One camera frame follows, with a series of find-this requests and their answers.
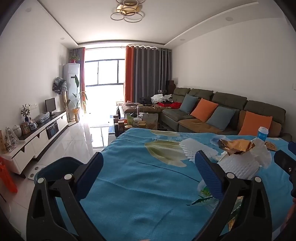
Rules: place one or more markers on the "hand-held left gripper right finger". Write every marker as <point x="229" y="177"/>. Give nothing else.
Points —
<point x="209" y="173"/>

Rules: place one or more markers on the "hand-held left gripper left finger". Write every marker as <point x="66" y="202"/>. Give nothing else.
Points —
<point x="91" y="172"/>

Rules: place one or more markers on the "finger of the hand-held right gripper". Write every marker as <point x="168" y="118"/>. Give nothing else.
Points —
<point x="292" y="146"/>
<point x="285" y="162"/>

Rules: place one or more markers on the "white tissue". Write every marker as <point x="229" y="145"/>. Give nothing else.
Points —
<point x="262" y="154"/>

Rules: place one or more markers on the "large white foam net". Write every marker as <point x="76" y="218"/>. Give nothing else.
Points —
<point x="194" y="148"/>

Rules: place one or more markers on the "small white foam net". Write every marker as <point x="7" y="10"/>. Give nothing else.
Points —
<point x="238" y="165"/>

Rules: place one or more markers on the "white blue paper cup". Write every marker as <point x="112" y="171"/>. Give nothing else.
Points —
<point x="263" y="134"/>

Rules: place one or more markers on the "teal plastic trash bin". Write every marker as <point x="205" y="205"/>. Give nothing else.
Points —
<point x="55" y="165"/>

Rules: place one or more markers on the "green printed snack wrapper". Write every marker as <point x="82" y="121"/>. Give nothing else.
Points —
<point x="204" y="191"/>

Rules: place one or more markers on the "small gold foil wrapper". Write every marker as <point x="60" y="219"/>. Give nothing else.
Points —
<point x="270" y="146"/>

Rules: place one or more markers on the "large gold foil wrapper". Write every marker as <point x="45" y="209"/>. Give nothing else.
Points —
<point x="233" y="146"/>

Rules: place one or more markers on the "orange cushion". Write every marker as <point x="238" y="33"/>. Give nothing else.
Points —
<point x="254" y="124"/>
<point x="203" y="110"/>

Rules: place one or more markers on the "black glass coffee table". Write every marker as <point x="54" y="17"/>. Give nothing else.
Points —
<point x="111" y="125"/>

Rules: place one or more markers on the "blue grey cushion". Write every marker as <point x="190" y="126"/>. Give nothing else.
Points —
<point x="187" y="104"/>
<point x="222" y="118"/>

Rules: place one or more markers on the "white bathroom scale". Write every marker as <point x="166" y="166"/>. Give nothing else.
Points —
<point x="34" y="172"/>

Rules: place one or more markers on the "blue floral blanket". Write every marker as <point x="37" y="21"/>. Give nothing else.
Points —
<point x="148" y="185"/>

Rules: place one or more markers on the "white black TV cabinet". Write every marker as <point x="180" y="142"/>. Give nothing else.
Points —
<point x="37" y="141"/>

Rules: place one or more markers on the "group of food jars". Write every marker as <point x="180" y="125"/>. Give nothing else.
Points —
<point x="138" y="121"/>

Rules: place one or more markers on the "tall plant yellow pot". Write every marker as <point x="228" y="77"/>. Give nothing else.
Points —
<point x="77" y="102"/>

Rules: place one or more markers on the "clear plastic bag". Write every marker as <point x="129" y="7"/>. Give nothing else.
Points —
<point x="42" y="117"/>

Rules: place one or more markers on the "blue white porcelain jar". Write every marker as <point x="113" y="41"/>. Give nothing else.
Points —
<point x="32" y="125"/>

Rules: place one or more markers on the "red cloth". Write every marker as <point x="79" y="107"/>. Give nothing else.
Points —
<point x="176" y="105"/>

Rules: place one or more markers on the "grey brown corner sofa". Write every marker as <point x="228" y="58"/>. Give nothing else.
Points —
<point x="229" y="98"/>

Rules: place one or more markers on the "black monitor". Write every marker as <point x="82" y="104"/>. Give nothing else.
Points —
<point x="50" y="105"/>

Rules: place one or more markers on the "orange plastic bag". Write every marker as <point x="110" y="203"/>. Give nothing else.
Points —
<point x="8" y="176"/>

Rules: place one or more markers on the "white ceramic jar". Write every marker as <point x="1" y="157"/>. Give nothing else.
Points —
<point x="17" y="131"/>

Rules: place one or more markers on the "ship model clear wrap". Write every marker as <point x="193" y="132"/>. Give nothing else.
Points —
<point x="11" y="140"/>

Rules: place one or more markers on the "white standing air conditioner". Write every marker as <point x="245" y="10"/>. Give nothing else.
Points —
<point x="69" y="88"/>

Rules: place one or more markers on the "small plant blue vase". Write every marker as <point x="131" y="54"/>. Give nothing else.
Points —
<point x="26" y="112"/>

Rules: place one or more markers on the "white clothes pile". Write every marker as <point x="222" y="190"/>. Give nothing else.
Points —
<point x="159" y="98"/>

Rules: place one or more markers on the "black bag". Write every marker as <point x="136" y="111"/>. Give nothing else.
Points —
<point x="146" y="100"/>

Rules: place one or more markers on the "standing fan patterned cover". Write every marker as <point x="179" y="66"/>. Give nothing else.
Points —
<point x="59" y="85"/>

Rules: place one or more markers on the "yellow tall box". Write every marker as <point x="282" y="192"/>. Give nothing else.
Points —
<point x="2" y="141"/>

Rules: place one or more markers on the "dark brown boxes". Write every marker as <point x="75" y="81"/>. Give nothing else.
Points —
<point x="170" y="86"/>

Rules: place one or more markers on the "large balcony window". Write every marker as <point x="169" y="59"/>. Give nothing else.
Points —
<point x="104" y="74"/>

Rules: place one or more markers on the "potted plant red pot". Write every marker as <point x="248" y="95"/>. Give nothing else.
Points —
<point x="74" y="59"/>

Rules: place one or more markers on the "narrow grey orange curtain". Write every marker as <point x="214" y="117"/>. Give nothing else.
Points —
<point x="79" y="58"/>

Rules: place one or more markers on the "wide orange grey curtain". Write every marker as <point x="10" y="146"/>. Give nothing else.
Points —
<point x="148" y="71"/>

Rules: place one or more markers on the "wooden picture frame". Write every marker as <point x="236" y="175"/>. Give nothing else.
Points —
<point x="25" y="128"/>

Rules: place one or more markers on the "white wall socket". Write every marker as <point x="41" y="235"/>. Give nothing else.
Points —
<point x="33" y="106"/>

